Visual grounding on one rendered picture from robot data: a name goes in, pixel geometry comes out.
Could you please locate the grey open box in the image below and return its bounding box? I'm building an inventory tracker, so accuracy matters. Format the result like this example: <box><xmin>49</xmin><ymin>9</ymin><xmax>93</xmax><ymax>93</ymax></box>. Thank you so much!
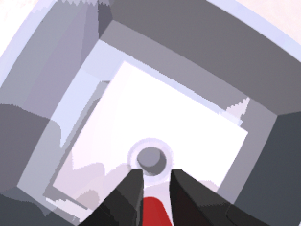
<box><xmin>0</xmin><ymin>0</ymin><xmax>301</xmax><ymax>226</ymax></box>

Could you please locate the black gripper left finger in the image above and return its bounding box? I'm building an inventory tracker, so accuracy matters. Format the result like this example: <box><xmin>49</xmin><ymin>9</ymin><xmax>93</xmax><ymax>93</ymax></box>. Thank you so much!
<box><xmin>77</xmin><ymin>169</ymin><xmax>144</xmax><ymax>226</ymax></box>

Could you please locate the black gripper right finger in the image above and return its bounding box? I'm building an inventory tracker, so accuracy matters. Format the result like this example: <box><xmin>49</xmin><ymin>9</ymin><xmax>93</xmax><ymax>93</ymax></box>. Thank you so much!
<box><xmin>169</xmin><ymin>169</ymin><xmax>270</xmax><ymax>226</ymax></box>

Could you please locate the red peg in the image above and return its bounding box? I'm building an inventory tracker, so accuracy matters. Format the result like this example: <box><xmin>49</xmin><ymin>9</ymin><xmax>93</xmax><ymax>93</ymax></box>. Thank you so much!
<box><xmin>142</xmin><ymin>197</ymin><xmax>173</xmax><ymax>226</ymax></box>

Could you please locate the white square plate with hole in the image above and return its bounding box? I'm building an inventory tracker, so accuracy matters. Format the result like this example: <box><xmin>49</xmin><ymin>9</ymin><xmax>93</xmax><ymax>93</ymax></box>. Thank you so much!
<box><xmin>54</xmin><ymin>60</ymin><xmax>247</xmax><ymax>226</ymax></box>

